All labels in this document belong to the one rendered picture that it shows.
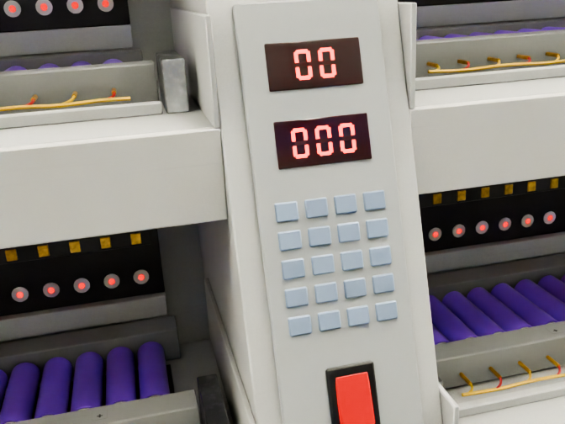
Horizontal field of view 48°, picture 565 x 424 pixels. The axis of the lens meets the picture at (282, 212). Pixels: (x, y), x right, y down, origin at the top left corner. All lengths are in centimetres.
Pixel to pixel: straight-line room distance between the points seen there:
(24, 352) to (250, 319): 21
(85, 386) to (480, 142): 27
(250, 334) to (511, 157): 17
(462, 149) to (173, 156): 15
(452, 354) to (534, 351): 6
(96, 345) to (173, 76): 20
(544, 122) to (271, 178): 15
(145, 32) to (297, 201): 25
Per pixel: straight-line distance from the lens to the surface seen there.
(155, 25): 51
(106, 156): 30
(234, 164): 30
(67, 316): 48
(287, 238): 30
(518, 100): 36
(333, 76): 31
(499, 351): 44
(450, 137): 34
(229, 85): 30
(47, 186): 30
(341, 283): 31
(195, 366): 46
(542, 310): 50
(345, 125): 31
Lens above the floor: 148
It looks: 3 degrees down
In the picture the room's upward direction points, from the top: 7 degrees counter-clockwise
